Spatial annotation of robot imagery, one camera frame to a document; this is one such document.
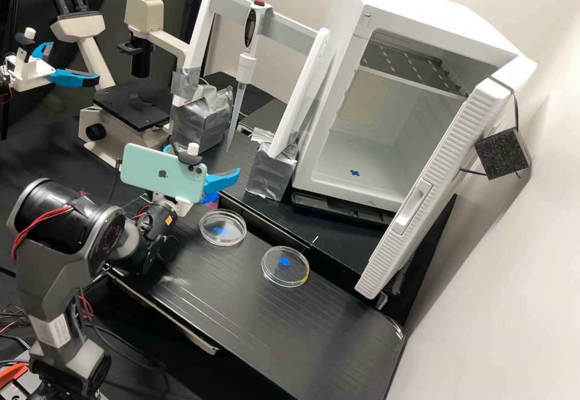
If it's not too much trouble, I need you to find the petri dish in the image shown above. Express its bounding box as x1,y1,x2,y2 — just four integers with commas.
199,208,248,248

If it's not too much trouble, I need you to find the black cable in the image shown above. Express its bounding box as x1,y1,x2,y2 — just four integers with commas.
108,158,126,206

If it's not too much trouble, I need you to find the incubator door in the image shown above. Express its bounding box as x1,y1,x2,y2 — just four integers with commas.
354,55,539,301

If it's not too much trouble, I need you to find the white pipette stand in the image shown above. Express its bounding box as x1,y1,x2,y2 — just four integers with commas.
169,0,332,202

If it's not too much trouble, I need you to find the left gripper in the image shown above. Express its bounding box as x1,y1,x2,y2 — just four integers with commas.
10,41,102,92

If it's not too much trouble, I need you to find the white incubator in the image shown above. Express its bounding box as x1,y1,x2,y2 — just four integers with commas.
291,0,539,214

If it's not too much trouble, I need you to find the cream microscope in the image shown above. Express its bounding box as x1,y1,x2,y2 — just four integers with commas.
48,0,193,169

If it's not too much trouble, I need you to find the pipette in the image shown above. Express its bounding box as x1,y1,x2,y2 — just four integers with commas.
225,0,276,153

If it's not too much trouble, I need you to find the right wrist camera phone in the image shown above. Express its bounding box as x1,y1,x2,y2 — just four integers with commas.
118,141,208,205

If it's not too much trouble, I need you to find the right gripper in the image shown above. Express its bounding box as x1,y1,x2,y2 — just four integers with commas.
152,144,242,218

